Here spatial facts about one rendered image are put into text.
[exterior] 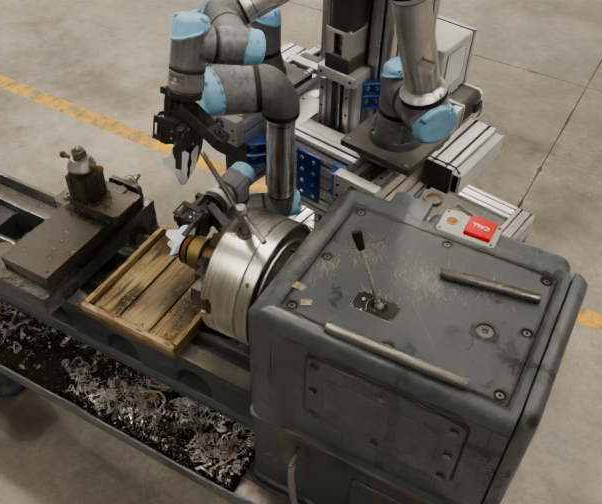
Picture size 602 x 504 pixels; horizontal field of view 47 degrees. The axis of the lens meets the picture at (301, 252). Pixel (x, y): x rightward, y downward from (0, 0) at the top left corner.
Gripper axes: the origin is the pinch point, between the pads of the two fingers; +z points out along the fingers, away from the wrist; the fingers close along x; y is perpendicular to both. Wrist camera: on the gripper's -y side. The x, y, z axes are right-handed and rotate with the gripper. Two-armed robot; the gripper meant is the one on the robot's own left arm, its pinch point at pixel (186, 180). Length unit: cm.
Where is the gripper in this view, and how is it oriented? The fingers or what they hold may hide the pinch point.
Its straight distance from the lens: 157.1
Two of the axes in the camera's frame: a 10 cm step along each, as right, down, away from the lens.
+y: -8.7, -3.5, 3.3
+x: -4.6, 3.8, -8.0
